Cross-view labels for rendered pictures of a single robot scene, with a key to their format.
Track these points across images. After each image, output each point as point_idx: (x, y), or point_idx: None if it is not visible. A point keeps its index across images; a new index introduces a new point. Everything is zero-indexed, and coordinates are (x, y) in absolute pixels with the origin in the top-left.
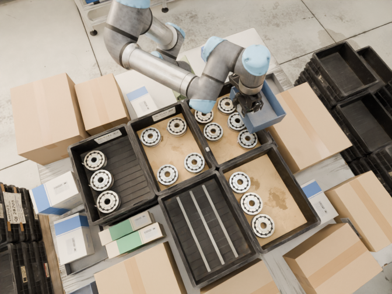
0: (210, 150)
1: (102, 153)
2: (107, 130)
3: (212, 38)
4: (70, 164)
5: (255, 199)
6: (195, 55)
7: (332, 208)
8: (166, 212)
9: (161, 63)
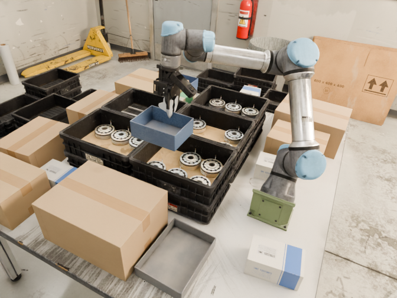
0: None
1: (250, 115)
2: (260, 113)
3: (211, 31)
4: (269, 125)
5: (119, 137)
6: (305, 259)
7: None
8: None
9: (236, 48)
